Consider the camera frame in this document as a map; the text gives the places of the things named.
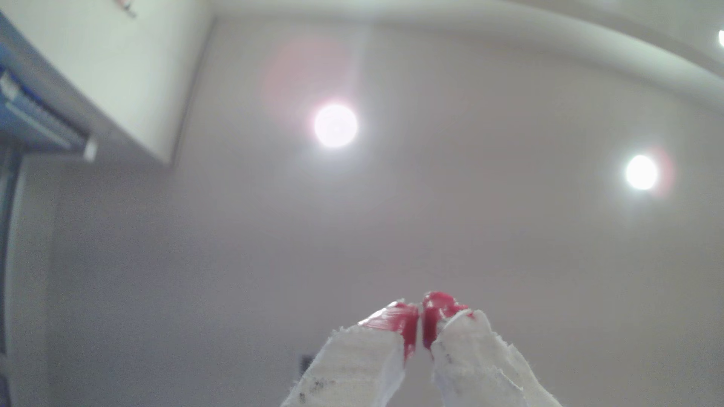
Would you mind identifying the grey window frame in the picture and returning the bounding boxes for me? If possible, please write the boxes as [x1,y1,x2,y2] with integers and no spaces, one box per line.
[0,153,26,407]

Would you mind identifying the blue window blind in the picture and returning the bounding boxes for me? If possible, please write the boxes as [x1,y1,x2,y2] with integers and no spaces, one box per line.
[0,14,91,153]

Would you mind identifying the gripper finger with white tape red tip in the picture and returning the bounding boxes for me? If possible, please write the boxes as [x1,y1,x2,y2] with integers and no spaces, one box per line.
[281,301,420,407]
[422,292,562,407]

